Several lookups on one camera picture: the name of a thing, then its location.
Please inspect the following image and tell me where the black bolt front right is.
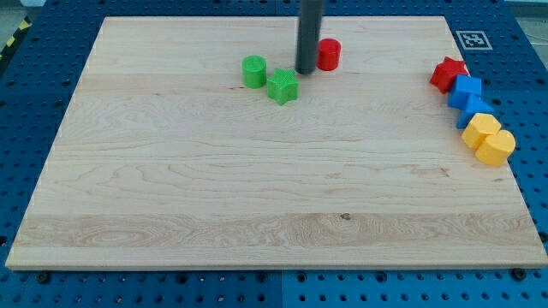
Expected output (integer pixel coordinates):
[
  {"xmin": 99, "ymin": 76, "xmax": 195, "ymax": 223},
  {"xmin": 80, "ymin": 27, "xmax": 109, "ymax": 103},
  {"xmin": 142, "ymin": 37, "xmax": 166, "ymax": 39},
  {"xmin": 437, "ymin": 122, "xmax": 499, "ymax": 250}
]
[{"xmin": 510, "ymin": 268, "xmax": 527, "ymax": 281}]

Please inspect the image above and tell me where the red cylinder block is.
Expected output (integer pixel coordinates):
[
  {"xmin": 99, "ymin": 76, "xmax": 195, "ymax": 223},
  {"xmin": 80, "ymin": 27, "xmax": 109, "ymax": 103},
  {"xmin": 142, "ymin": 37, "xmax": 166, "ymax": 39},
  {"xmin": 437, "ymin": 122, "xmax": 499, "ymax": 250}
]
[{"xmin": 317, "ymin": 38, "xmax": 342, "ymax": 71}]

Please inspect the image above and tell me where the white fiducial marker tag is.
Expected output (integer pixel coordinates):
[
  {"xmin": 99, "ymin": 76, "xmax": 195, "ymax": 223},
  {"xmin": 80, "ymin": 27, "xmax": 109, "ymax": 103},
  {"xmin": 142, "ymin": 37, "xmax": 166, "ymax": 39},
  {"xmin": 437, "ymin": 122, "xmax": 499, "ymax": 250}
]
[{"xmin": 456, "ymin": 30, "xmax": 492, "ymax": 50}]

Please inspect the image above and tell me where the wooden board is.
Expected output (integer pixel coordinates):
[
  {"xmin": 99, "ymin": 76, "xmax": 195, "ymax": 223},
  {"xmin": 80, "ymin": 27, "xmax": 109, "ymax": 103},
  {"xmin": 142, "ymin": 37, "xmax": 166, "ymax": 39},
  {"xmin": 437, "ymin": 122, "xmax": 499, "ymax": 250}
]
[{"xmin": 6, "ymin": 16, "xmax": 547, "ymax": 271}]

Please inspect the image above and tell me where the green cylinder block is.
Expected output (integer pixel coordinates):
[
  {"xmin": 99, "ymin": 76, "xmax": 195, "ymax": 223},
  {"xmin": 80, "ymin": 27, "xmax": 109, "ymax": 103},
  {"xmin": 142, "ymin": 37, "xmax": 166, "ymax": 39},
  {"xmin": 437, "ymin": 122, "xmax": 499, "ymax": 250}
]
[{"xmin": 241, "ymin": 55, "xmax": 266, "ymax": 89}]

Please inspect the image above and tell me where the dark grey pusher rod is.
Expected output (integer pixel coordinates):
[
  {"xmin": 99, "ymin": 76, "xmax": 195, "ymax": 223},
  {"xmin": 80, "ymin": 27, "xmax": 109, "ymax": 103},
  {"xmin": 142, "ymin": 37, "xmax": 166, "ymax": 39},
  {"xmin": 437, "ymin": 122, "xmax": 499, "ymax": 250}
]
[{"xmin": 295, "ymin": 0, "xmax": 325, "ymax": 75}]

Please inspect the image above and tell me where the red star block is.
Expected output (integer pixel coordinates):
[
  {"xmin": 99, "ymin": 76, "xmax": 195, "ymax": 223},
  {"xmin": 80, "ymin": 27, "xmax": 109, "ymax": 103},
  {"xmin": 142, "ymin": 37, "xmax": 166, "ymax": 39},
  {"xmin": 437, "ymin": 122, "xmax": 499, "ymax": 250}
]
[{"xmin": 430, "ymin": 56, "xmax": 468, "ymax": 94}]

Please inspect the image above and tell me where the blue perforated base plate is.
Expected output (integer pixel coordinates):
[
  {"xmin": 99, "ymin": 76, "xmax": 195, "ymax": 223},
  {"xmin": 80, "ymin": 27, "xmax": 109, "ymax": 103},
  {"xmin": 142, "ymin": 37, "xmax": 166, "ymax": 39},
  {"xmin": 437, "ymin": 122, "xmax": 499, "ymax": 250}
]
[{"xmin": 1, "ymin": 1, "xmax": 547, "ymax": 307}]

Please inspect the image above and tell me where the black bolt front left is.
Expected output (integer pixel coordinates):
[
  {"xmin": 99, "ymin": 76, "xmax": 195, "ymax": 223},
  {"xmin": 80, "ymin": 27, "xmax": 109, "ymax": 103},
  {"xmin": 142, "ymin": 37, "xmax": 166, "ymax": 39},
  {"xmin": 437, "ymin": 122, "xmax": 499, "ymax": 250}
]
[{"xmin": 35, "ymin": 271, "xmax": 51, "ymax": 284}]

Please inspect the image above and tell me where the blue triangle block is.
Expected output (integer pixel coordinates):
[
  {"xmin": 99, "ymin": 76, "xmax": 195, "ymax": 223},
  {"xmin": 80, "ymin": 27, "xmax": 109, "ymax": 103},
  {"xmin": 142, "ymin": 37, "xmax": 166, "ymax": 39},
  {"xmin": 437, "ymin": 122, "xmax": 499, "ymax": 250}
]
[{"xmin": 456, "ymin": 95, "xmax": 494, "ymax": 129}]

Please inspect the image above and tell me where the yellow hexagon block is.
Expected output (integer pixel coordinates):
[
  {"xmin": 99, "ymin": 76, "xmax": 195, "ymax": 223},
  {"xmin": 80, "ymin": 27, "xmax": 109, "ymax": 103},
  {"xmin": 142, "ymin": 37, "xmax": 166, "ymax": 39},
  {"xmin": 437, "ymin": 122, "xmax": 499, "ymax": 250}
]
[{"xmin": 461, "ymin": 113, "xmax": 502, "ymax": 150}]

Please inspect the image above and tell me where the green star block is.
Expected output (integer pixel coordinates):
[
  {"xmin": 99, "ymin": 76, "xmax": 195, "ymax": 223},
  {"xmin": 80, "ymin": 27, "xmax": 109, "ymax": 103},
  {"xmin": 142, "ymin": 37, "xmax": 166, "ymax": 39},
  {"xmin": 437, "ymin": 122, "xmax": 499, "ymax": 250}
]
[{"xmin": 267, "ymin": 68, "xmax": 299, "ymax": 105}]

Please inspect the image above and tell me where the black bolt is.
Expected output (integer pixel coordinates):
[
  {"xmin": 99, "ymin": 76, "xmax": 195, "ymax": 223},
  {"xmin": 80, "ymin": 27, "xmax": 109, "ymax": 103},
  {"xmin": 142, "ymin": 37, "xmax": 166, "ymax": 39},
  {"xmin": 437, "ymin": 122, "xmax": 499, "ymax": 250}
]
[
  {"xmin": 510, "ymin": 268, "xmax": 527, "ymax": 281},
  {"xmin": 35, "ymin": 271, "xmax": 51, "ymax": 284}
]

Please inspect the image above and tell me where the yellow heart block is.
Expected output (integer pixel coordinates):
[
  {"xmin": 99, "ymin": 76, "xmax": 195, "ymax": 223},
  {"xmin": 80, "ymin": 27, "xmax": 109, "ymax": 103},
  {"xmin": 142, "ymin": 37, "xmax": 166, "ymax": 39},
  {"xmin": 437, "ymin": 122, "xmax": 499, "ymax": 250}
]
[{"xmin": 475, "ymin": 130, "xmax": 516, "ymax": 167}]

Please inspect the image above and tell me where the blue cube block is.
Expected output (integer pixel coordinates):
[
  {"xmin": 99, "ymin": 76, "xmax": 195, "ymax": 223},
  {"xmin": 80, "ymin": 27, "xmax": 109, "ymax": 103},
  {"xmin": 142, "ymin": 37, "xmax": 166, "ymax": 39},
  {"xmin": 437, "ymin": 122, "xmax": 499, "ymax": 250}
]
[{"xmin": 448, "ymin": 74, "xmax": 482, "ymax": 110}]

